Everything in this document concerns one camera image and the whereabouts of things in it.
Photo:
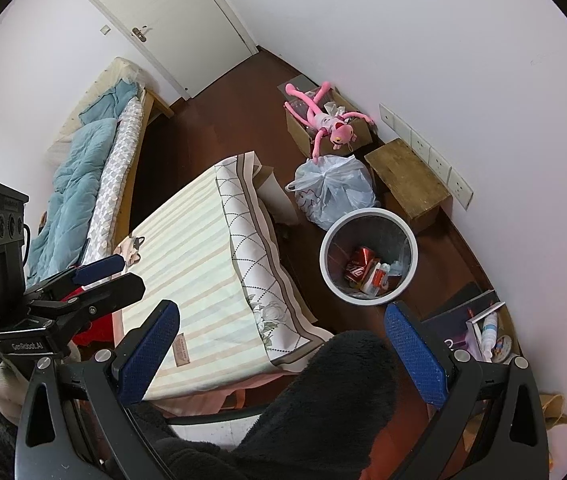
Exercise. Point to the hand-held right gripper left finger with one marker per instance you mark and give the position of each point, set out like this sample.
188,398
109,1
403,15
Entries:
151,355

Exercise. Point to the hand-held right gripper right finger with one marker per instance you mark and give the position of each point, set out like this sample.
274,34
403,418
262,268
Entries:
416,355

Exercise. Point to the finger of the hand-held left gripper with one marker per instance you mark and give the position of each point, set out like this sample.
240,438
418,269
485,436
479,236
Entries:
98,270
118,292

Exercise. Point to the red soda can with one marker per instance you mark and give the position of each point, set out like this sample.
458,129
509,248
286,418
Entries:
358,265

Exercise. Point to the white trash bin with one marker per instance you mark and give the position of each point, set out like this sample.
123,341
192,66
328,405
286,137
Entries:
324,260

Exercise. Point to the cartoon printed cloth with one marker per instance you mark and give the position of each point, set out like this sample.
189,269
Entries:
128,252

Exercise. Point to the red cloth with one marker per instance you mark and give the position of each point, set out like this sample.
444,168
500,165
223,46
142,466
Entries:
93,330

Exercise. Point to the dark purple box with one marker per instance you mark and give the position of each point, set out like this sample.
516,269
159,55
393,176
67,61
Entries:
451,320

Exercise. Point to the white bottle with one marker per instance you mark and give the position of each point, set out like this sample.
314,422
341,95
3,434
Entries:
489,335

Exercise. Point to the blue blanket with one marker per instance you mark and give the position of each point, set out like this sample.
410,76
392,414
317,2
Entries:
73,180

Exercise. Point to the striped tablecloth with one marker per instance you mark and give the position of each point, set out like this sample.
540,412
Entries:
198,240

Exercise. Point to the tan paper bag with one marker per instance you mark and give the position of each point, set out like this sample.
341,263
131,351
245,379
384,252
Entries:
553,407

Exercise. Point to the translucent plastic bag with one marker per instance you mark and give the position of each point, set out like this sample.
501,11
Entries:
333,190

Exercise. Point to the wooden stool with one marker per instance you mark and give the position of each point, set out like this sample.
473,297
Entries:
403,170

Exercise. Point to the cream bedsheet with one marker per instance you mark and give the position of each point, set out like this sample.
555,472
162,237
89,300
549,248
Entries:
108,72

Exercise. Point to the pink plush toy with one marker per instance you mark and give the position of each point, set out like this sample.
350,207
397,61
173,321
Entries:
336,132

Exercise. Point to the brown cardboard box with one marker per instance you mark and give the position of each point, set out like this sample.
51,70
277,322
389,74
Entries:
298,130

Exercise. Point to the white door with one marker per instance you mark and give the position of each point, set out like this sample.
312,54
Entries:
173,15

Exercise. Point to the wooden bed frame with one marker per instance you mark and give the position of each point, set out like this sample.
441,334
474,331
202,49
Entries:
156,105

